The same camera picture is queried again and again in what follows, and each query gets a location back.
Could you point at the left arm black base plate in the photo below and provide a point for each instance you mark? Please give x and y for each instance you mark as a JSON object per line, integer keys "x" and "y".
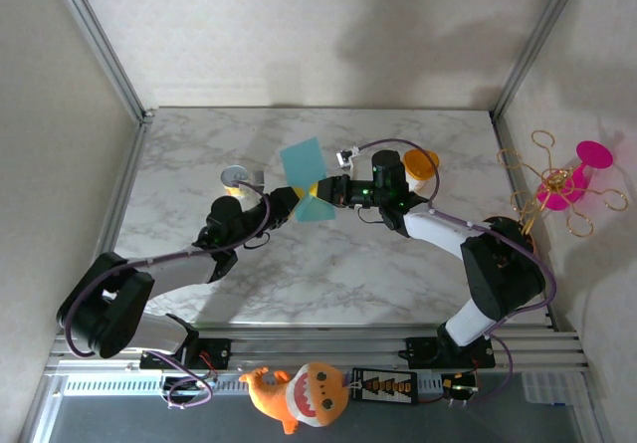
{"x": 219, "y": 351}

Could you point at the aluminium frame post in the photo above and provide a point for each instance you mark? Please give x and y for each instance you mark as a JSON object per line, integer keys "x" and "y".
{"x": 99, "y": 40}
{"x": 537, "y": 40}

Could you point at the pink plastic wine glass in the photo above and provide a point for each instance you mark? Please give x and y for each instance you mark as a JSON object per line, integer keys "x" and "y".
{"x": 594, "y": 154}

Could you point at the wide aluminium frame rail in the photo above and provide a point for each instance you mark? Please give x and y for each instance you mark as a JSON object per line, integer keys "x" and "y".
{"x": 318, "y": 346}

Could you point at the orange translucent cup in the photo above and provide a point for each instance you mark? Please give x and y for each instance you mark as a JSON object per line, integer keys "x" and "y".
{"x": 423, "y": 159}

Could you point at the black yellow label plate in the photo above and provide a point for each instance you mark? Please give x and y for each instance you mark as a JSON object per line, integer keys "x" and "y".
{"x": 383, "y": 385}

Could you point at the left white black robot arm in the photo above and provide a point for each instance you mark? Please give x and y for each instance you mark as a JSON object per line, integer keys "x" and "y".
{"x": 174, "y": 274}

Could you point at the black yellow power connector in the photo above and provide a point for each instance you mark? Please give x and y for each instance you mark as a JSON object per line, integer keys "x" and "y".
{"x": 455, "y": 383}

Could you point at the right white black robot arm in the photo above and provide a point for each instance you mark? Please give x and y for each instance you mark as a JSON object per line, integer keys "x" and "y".
{"x": 433, "y": 229}

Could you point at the aluminium side rail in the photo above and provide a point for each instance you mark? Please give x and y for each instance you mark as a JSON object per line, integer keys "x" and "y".
{"x": 119, "y": 209}
{"x": 512, "y": 174}

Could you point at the clear plastic organizer box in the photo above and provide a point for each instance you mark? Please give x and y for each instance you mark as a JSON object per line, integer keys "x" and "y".
{"x": 547, "y": 388}

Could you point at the orange shark plush toy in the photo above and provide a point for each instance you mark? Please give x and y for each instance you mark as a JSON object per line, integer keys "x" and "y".
{"x": 278, "y": 398}

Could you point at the silver yellow tin can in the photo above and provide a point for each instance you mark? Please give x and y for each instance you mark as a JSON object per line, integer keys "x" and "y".
{"x": 231, "y": 174}

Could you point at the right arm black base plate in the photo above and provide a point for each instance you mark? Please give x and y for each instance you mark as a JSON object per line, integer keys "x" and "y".
{"x": 423, "y": 353}

